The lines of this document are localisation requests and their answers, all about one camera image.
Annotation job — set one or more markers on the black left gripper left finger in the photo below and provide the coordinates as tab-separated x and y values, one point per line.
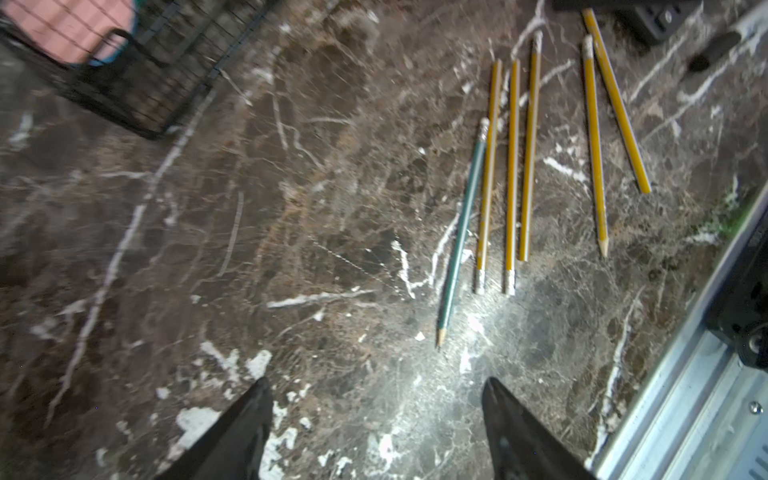
234	446

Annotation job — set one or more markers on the pink folder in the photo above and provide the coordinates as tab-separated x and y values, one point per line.
70	30

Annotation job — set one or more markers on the black wire file rack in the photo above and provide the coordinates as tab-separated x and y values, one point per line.
178	51

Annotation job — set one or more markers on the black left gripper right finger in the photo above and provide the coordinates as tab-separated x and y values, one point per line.
520	446

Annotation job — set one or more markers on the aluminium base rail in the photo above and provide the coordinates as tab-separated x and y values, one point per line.
702	413

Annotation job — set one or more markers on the black white marker pen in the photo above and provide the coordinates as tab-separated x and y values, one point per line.
717	48

